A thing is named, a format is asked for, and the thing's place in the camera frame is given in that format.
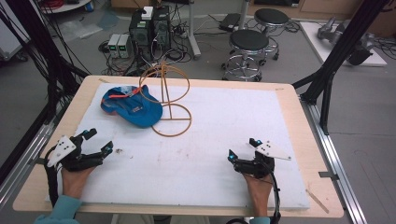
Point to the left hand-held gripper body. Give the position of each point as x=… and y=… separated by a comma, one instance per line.
x=70, y=155

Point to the grey power supply unit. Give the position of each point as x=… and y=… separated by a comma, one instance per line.
x=113, y=45
x=124, y=46

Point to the grey robot part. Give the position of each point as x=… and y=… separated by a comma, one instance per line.
x=345, y=34

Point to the person's left hand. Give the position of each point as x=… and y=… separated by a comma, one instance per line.
x=74, y=182

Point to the black computer tower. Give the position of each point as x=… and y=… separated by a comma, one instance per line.
x=140, y=31
x=162, y=29

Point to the white box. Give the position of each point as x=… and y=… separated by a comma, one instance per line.
x=147, y=13

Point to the grey table leg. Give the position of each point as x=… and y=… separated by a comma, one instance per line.
x=193, y=31

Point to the white foam mat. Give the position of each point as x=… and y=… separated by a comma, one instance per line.
x=193, y=161

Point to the thin wooden stick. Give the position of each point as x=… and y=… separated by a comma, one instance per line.
x=317, y=201

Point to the white board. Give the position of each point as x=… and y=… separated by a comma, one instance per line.
x=320, y=40

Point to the blue cap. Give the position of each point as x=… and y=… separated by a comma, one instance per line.
x=137, y=109

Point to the black flat device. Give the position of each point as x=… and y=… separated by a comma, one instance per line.
x=229, y=21

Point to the aluminium rail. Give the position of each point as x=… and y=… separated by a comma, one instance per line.
x=334, y=155
x=23, y=161

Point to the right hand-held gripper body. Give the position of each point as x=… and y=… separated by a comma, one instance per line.
x=261, y=165

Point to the black round stool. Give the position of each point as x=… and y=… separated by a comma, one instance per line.
x=271, y=17
x=249, y=42

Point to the black metal frame post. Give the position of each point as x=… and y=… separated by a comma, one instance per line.
x=339, y=53

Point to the person's right hand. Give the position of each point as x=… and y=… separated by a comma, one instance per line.
x=259, y=194

